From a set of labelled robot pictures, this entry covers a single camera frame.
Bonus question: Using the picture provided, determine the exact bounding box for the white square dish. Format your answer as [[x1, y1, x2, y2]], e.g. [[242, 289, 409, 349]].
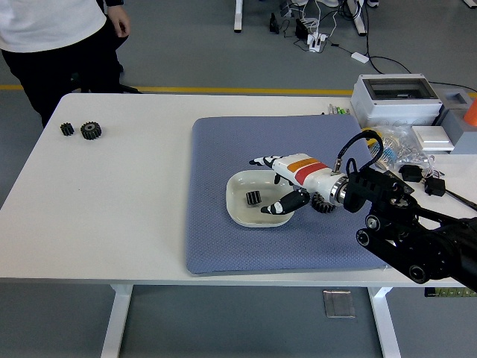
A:
[[225, 169, 297, 228]]

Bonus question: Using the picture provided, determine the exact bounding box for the white desk leg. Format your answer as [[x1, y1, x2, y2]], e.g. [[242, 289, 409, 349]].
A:
[[233, 0, 244, 33], [346, 0, 368, 37]]

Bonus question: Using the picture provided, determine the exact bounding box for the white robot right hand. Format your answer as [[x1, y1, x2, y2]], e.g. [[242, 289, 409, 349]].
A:
[[248, 152, 338, 216]]

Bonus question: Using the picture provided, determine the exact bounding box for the black floor cable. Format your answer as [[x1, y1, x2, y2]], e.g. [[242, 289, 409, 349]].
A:
[[367, 54, 477, 94]]

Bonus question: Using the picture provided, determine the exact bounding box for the green label strip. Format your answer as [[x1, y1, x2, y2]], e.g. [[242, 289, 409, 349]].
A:
[[423, 286, 473, 298]]

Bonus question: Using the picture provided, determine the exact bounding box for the black charger brick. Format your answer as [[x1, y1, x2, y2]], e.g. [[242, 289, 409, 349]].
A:
[[294, 17, 310, 40]]

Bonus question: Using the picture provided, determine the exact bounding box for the person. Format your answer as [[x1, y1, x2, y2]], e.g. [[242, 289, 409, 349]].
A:
[[0, 0, 132, 130]]

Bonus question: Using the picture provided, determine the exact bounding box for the white table leg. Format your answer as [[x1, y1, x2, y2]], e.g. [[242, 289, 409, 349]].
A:
[[367, 286, 402, 358], [101, 285, 133, 358]]

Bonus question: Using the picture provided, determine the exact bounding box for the blue-grey quilted mat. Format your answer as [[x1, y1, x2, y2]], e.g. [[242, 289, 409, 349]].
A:
[[185, 114, 391, 277]]

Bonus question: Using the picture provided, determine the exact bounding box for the black servo module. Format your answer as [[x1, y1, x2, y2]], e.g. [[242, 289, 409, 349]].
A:
[[398, 163, 425, 183], [424, 178, 446, 197]]

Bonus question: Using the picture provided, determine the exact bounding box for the grey electrical enclosure box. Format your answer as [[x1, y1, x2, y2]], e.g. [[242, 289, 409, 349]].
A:
[[350, 73, 444, 126]]

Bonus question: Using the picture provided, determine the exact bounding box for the yellow tape measure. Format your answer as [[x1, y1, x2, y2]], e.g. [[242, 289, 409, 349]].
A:
[[360, 126, 383, 148]]

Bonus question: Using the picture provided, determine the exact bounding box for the white power strip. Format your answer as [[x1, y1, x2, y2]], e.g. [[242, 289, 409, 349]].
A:
[[307, 32, 329, 53]]

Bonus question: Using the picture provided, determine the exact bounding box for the dark flat bar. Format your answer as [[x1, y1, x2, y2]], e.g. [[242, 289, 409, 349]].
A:
[[445, 189, 477, 210]]

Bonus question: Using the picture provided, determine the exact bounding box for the white switch panel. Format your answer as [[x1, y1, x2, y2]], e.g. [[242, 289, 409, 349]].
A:
[[411, 125, 455, 152]]

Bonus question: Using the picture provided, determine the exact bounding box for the person's hand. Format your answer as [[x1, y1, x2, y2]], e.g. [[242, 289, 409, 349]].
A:
[[107, 5, 132, 38]]

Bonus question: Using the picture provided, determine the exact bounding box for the grey block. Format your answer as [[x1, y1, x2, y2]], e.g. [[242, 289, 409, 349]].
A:
[[434, 89, 477, 154]]

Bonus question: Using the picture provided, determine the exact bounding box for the large black gear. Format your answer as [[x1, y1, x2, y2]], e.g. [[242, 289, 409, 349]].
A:
[[310, 192, 337, 214], [80, 121, 103, 142]]

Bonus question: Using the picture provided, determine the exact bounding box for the clear bag of resistors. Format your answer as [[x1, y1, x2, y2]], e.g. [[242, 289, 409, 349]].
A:
[[368, 125, 437, 172]]

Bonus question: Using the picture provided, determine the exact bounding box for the metal floor plate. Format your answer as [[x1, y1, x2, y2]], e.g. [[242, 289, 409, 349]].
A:
[[322, 289, 356, 319]]

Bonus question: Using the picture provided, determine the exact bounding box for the orange cone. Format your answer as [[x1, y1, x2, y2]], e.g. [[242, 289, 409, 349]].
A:
[[463, 98, 477, 126]]

